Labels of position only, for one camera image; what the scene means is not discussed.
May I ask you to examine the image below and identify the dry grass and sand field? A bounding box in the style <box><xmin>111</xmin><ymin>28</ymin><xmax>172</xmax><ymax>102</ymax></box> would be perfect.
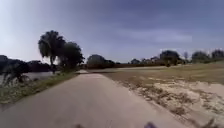
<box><xmin>89</xmin><ymin>60</ymin><xmax>224</xmax><ymax>128</ymax></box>

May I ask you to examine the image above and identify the grass verge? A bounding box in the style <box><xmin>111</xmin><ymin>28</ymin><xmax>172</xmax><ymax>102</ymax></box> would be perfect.
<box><xmin>0</xmin><ymin>70</ymin><xmax>79</xmax><ymax>106</ymax></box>

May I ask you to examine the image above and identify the grey paved path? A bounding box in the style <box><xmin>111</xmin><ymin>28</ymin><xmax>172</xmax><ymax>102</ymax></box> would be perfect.
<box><xmin>0</xmin><ymin>72</ymin><xmax>191</xmax><ymax>128</ymax></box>

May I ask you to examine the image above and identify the robot's own part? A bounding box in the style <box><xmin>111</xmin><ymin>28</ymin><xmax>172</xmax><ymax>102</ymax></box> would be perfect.
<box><xmin>144</xmin><ymin>121</ymin><xmax>158</xmax><ymax>128</ymax></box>

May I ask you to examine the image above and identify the row of trees behind pond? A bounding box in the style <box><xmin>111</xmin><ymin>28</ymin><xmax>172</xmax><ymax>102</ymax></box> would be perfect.
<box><xmin>0</xmin><ymin>54</ymin><xmax>54</xmax><ymax>75</ymax></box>

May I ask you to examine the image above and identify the clump of dark trees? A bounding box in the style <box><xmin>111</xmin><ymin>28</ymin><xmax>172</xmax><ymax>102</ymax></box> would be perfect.
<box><xmin>37</xmin><ymin>29</ymin><xmax>86</xmax><ymax>74</ymax></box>

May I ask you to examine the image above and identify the row of distant trees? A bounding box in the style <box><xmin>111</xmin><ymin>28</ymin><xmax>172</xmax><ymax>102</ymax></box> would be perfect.
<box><xmin>85</xmin><ymin>49</ymin><xmax>224</xmax><ymax>69</ymax></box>

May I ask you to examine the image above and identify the small dark bush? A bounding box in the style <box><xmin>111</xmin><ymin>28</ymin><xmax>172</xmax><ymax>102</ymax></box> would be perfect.
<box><xmin>2</xmin><ymin>63</ymin><xmax>31</xmax><ymax>86</ymax></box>

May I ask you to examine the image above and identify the pond water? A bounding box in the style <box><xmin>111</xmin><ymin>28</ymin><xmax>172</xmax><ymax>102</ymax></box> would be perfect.
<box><xmin>0</xmin><ymin>71</ymin><xmax>56</xmax><ymax>86</ymax></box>

